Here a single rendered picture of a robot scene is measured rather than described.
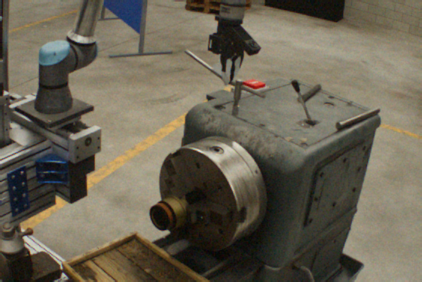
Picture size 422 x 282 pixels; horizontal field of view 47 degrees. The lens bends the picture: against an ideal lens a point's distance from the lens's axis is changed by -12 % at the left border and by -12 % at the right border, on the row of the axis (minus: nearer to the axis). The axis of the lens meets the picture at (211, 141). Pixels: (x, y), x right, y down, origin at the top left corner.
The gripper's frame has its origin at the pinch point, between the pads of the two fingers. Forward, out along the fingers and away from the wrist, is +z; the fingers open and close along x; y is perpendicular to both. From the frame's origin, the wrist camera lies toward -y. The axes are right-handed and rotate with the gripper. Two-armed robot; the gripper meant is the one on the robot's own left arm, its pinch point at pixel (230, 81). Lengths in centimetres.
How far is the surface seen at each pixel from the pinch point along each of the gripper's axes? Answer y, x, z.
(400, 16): 296, -921, 105
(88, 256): 5, 51, 46
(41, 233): 132, 0, 135
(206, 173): -14.9, 23.7, 17.0
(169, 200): -11.6, 34.0, 23.1
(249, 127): -11.7, 3.1, 9.9
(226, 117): -2.8, 3.3, 10.0
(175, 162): -5.8, 26.5, 16.6
